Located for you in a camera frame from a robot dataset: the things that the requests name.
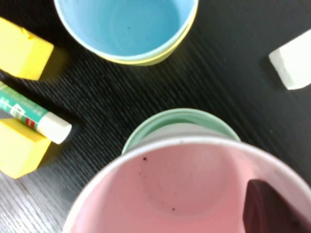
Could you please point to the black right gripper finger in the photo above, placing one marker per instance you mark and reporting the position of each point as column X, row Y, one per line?
column 267, row 213

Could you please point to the pink plastic cup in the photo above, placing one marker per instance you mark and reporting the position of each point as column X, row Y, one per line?
column 182, row 182

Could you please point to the light green plastic cup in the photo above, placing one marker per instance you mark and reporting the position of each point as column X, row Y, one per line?
column 150, row 121

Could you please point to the light blue plastic cup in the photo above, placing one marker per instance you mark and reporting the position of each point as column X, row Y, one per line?
column 121, row 24

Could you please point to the white foam cube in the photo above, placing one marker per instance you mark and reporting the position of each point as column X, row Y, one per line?
column 291, row 65

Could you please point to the yellow plastic cup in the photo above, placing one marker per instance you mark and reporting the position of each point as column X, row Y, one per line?
column 167, row 57

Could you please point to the yellow foam cube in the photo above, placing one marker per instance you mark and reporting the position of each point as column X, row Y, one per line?
column 19, row 155
column 22, row 53

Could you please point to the green and white glue stick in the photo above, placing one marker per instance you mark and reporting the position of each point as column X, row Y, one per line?
column 24, row 109

